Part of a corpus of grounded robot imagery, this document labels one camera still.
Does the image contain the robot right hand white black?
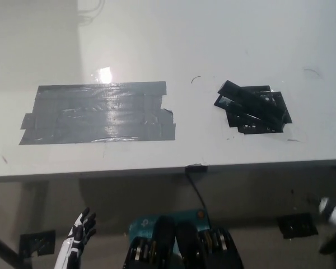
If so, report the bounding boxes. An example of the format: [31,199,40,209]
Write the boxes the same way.
[318,196,336,225]

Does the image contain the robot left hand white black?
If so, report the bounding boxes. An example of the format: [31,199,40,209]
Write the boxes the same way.
[68,207,97,251]

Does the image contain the black clip on desk edge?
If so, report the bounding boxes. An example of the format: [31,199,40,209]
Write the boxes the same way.
[184,165,208,173]

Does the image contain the teal router box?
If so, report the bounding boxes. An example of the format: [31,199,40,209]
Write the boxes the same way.
[128,209,213,245]

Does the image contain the black table leg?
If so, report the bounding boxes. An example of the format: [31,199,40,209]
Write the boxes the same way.
[0,221,20,267]

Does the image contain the grey duct tape patch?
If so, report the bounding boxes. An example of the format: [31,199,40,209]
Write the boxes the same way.
[18,81,176,146]

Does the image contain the black cable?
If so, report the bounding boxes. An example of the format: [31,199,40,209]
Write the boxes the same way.
[185,170,211,222]

